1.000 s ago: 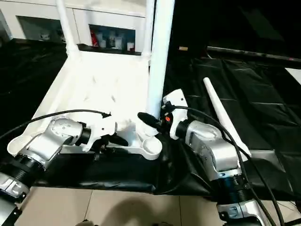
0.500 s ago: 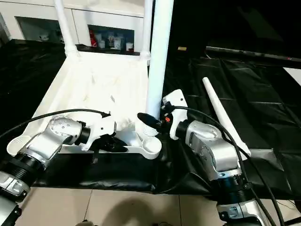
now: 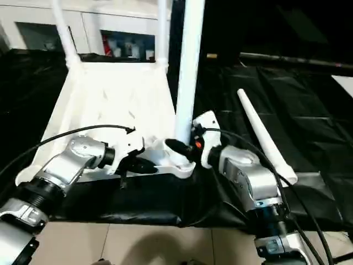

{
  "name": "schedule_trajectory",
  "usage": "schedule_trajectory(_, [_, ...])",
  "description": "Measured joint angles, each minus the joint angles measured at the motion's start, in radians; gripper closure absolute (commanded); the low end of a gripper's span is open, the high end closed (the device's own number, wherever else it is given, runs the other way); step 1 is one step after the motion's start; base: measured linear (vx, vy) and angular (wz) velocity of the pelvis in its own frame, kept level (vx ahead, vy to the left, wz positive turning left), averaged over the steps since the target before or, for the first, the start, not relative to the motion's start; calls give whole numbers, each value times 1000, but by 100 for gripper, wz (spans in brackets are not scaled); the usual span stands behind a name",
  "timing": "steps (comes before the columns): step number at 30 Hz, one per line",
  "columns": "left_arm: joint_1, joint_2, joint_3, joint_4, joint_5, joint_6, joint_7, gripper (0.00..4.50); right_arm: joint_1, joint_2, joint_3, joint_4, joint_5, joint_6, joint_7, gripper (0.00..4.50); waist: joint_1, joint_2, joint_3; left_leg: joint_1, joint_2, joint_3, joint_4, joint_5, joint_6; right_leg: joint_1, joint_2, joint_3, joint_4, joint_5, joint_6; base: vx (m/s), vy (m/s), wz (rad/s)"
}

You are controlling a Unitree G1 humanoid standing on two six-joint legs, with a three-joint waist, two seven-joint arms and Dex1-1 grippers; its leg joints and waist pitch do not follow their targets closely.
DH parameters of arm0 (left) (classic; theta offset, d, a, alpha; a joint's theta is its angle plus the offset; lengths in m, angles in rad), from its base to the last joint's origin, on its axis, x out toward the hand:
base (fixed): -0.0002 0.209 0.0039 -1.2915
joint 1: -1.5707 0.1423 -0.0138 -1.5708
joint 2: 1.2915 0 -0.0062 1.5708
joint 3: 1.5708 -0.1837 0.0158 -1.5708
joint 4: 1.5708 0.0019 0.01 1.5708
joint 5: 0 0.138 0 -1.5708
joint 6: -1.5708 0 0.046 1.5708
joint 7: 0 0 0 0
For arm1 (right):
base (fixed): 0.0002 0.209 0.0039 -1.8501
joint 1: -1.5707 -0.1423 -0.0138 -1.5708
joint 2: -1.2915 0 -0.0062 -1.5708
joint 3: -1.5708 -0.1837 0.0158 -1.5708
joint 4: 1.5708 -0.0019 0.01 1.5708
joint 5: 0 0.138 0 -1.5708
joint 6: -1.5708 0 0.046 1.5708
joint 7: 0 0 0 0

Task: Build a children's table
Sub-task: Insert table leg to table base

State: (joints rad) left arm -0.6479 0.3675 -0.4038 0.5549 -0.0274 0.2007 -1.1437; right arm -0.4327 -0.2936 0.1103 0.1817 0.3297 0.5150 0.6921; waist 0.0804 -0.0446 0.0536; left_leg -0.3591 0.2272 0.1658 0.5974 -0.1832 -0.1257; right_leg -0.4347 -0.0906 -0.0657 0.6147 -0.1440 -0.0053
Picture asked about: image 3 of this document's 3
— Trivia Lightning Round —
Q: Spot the white plastic table leg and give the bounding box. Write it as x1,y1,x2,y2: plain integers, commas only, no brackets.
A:
52,0,82,68
156,0,170,70
164,0,206,173
237,88,298,185

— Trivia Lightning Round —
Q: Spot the white plastic table top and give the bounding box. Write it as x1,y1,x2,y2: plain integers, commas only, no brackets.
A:
15,59,196,186

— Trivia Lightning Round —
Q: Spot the black plastic table mat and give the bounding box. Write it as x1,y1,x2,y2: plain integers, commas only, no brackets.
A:
0,48,353,230

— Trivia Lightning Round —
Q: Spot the long dark metal rod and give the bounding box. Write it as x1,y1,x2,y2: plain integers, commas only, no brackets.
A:
239,51,353,70

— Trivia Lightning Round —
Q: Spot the large black backdrop sheet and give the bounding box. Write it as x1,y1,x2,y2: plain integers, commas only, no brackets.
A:
168,0,353,67

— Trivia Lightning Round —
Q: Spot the white flat board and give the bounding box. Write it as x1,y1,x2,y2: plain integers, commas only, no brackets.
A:
332,75,353,97

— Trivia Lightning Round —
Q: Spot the white glass-door cabinet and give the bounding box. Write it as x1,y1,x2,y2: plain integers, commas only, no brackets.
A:
0,0,172,63

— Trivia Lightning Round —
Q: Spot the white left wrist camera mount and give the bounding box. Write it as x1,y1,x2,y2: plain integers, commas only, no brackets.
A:
109,129,147,176

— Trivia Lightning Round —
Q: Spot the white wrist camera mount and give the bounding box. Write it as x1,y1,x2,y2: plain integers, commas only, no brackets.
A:
109,129,147,176
191,110,221,169

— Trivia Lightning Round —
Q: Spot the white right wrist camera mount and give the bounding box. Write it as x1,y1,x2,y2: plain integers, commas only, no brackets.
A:
191,110,221,169

